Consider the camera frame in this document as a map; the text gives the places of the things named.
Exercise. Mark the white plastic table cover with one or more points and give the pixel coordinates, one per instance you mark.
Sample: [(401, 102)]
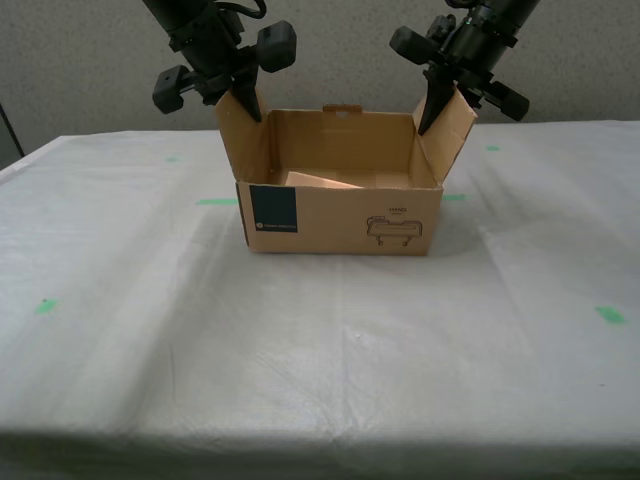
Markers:
[(320, 350)]

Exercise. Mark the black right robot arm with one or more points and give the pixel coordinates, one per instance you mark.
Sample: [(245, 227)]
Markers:
[(505, 10)]

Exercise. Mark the brown cardboard box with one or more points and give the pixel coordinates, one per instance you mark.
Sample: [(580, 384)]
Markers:
[(340, 220)]

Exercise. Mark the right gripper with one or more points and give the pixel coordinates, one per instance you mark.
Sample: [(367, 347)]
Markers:
[(475, 50)]

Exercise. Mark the light wooden block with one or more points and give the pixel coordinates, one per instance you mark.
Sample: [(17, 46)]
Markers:
[(320, 181)]

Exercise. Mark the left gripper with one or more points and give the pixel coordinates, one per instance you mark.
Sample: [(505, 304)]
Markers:
[(210, 55)]

